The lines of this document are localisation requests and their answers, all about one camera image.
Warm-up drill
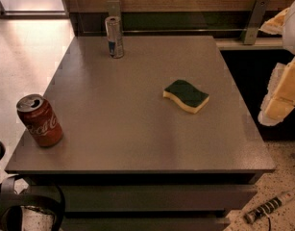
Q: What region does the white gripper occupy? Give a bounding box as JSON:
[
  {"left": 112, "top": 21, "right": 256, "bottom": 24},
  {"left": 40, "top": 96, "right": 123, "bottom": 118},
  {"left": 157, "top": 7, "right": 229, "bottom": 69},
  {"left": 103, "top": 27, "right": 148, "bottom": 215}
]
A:
[{"left": 258, "top": 1, "right": 295, "bottom": 126}]

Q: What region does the silver blue redbull can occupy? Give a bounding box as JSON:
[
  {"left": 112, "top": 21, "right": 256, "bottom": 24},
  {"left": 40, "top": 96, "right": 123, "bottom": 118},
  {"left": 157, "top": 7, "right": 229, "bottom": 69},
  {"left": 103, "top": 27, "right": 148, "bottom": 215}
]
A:
[{"left": 105, "top": 16, "right": 124, "bottom": 59}]

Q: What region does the red coke can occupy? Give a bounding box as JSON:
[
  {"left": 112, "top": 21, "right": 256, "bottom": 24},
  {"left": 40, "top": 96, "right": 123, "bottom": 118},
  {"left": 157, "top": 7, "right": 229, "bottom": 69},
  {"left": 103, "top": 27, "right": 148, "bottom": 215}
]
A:
[{"left": 16, "top": 94, "right": 62, "bottom": 147}]

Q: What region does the green yellow sponge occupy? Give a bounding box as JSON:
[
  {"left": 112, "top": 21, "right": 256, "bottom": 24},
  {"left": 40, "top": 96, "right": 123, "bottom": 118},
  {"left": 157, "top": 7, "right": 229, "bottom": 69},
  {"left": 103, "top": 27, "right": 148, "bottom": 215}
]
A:
[{"left": 162, "top": 80, "right": 209, "bottom": 114}]

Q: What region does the white power strip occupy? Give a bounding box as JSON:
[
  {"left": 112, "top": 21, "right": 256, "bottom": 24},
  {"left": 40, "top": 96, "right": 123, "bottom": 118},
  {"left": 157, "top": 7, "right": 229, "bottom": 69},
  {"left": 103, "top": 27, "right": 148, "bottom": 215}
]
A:
[{"left": 244, "top": 192, "right": 295, "bottom": 224}]

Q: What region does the grey drawer cabinet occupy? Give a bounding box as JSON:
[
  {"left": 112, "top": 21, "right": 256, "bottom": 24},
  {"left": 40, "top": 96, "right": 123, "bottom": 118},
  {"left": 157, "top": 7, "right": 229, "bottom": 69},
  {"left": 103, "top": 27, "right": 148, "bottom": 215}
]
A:
[{"left": 29, "top": 171, "right": 262, "bottom": 231}]

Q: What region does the black chair base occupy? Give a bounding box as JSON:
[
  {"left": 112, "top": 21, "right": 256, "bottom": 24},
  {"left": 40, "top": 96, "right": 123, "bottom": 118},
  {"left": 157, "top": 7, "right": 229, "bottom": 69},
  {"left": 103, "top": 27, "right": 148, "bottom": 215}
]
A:
[{"left": 0, "top": 139, "right": 66, "bottom": 231}]

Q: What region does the right metal wall bracket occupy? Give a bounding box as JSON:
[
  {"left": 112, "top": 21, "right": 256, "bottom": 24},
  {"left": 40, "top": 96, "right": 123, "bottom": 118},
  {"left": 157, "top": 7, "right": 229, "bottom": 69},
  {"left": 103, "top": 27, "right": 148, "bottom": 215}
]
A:
[{"left": 240, "top": 0, "right": 270, "bottom": 45}]

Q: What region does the black power cable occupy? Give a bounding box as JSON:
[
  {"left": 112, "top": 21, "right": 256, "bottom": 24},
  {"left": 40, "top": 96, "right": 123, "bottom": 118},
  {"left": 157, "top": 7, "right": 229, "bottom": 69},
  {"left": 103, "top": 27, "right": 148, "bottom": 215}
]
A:
[{"left": 261, "top": 192, "right": 295, "bottom": 231}]

